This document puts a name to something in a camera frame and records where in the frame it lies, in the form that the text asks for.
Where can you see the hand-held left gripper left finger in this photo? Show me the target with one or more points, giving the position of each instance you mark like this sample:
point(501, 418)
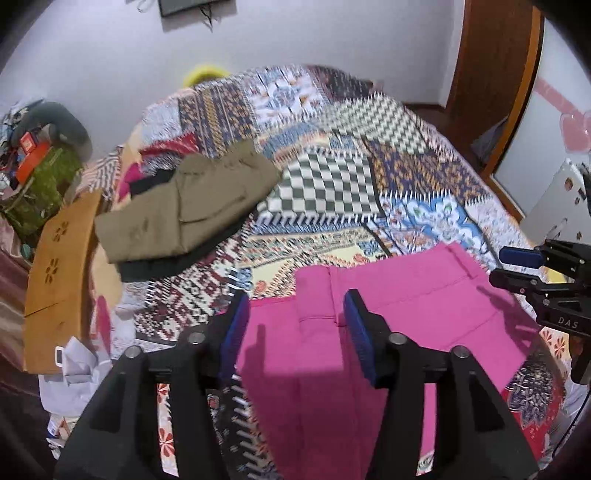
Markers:
point(235, 332)

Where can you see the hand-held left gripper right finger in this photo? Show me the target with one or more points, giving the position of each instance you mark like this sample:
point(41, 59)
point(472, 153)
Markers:
point(358, 337)

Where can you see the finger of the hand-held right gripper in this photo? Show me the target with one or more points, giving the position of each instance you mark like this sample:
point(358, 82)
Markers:
point(517, 256)
point(521, 282)

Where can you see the pink pants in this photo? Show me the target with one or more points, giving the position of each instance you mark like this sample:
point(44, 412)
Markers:
point(415, 314)

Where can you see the black pants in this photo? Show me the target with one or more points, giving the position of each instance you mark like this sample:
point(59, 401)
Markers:
point(166, 266)

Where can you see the olive pants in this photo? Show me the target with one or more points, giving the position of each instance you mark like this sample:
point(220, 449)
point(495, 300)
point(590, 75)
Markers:
point(198, 203)

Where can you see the white appliance with stickers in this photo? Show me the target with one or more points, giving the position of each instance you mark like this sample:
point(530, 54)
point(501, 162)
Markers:
point(561, 203)

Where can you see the patchwork printed blanket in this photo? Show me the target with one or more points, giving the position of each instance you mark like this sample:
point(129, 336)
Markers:
point(323, 184)

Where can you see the white cloth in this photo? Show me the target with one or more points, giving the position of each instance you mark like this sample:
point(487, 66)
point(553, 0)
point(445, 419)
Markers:
point(76, 374)

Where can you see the brown board with flower cutouts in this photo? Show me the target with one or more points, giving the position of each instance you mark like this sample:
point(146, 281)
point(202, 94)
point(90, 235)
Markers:
point(60, 277)

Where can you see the red cloth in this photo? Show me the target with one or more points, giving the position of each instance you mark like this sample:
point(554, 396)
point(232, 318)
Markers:
point(125, 180)

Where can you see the green patterned bag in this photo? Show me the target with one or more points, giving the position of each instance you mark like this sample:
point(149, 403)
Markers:
point(46, 184)

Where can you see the orange box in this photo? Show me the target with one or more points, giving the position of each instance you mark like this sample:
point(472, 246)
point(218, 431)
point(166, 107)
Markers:
point(30, 154)

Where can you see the grey plush pillow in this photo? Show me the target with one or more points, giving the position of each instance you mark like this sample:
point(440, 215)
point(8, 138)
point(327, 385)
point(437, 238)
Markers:
point(64, 120)

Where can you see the pile of crumpled clothes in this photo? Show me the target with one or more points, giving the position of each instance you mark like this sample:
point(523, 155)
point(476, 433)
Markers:
point(9, 134)

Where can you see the pink heart wall sticker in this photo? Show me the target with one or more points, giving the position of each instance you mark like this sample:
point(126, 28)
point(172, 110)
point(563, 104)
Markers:
point(575, 131)

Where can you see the wooden door frame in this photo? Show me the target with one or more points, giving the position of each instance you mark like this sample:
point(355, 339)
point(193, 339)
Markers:
point(494, 83)

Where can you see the small black wall monitor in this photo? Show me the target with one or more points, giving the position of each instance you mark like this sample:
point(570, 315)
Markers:
point(194, 5)

